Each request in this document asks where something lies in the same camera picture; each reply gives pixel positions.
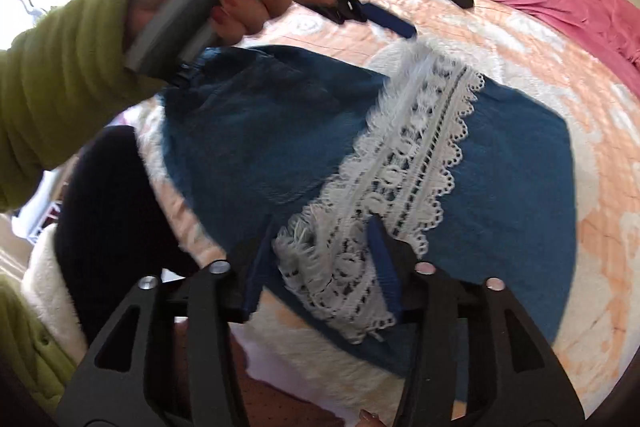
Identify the blue denim pants lace trim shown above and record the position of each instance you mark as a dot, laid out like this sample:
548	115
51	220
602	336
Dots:
318	146

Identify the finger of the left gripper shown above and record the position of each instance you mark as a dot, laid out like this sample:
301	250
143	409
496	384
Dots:
388	20

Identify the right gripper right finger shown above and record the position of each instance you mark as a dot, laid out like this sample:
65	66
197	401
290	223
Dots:
418	293

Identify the right forearm green sleeve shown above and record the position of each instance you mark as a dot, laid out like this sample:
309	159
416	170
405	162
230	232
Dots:
29	351

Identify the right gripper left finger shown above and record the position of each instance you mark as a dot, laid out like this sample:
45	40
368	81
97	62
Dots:
226	291

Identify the orange white fleece blanket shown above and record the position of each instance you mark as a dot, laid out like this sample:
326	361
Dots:
587	299

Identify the left forearm green sleeve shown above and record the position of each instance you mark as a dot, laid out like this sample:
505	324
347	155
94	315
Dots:
61	83

